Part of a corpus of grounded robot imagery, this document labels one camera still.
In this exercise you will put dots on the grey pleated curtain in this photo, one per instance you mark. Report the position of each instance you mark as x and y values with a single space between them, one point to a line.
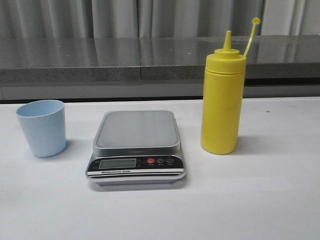
56 19

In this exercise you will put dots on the grey stone counter ledge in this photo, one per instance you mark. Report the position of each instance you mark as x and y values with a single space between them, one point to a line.
271 60

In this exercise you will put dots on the light blue plastic cup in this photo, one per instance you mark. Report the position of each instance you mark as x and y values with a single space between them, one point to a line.
43 125

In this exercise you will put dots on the yellow squeeze bottle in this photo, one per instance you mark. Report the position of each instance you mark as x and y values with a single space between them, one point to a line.
223 87

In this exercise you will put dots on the silver digital kitchen scale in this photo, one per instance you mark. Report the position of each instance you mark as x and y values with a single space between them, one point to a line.
137 147

